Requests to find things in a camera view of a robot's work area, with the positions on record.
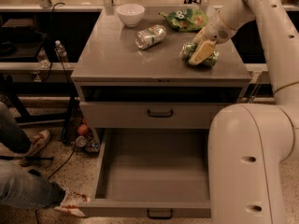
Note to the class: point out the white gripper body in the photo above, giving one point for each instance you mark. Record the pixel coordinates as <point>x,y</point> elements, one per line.
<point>217,29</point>

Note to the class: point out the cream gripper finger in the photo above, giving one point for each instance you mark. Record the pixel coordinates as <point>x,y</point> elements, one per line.
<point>200,37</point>
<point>203,51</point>

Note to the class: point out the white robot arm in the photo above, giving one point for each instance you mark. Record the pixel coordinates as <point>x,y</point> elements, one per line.
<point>247,142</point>

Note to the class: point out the silver green soda can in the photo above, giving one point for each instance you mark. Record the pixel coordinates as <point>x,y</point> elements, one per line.
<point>151,36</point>

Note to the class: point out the grey drawer cabinet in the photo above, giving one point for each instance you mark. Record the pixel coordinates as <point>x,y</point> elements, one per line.
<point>112,68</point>

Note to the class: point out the closed grey middle drawer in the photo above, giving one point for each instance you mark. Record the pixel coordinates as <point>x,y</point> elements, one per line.
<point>149,115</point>

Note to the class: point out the open grey bottom drawer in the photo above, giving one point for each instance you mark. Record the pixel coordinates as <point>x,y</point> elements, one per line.
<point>154,173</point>

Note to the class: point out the silver can on floor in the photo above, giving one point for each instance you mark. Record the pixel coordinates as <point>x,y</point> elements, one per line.
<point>81,141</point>

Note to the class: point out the green chip bag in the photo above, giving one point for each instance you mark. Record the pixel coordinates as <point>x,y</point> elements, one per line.
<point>186,20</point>

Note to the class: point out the white bowl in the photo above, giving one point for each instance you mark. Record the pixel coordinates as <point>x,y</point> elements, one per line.
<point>131,14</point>

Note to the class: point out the clear water bottle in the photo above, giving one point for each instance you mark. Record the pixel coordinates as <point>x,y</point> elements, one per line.
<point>61,52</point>
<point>43,59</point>

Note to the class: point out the orange fruit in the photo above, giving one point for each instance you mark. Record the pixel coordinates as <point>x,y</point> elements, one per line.
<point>83,129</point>

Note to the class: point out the black side table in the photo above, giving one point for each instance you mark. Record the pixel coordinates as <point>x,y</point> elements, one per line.
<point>22,75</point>

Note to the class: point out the white orange sneaker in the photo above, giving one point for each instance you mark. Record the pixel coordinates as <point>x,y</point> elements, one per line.
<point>70,202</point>
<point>37,142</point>

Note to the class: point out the person leg in jeans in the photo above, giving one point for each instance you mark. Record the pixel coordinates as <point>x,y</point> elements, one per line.
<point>20,189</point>
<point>11,135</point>

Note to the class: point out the black wire basket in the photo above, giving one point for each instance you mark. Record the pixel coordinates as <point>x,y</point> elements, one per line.
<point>76,133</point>

